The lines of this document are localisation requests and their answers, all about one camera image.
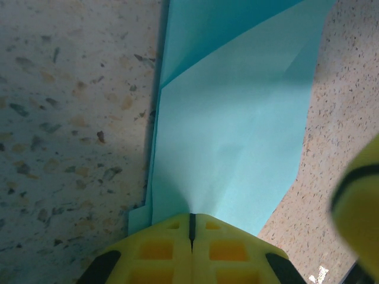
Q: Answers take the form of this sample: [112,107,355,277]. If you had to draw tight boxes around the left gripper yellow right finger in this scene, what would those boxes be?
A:
[191,212,306,284]

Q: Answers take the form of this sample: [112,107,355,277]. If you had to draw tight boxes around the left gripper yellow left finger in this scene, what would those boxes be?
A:
[78,212,193,284]

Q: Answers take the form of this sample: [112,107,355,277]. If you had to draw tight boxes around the teal paper sheet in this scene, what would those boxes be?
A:
[129,0,338,237]

